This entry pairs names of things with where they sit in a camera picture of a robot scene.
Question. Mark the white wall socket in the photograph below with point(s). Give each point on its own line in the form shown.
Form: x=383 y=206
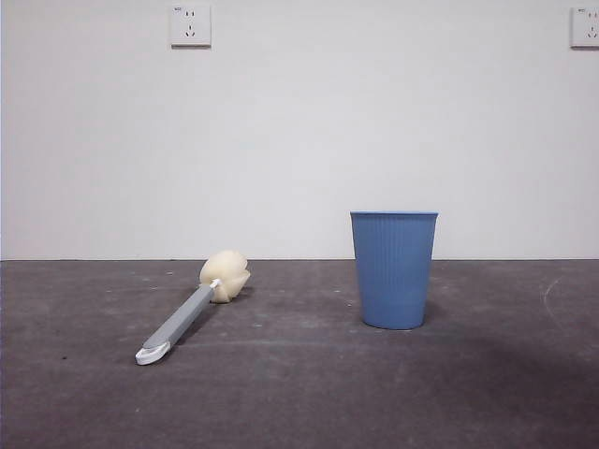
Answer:
x=190 y=25
x=586 y=28

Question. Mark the blue ribbed plastic cup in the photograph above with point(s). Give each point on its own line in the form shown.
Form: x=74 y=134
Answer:
x=393 y=271

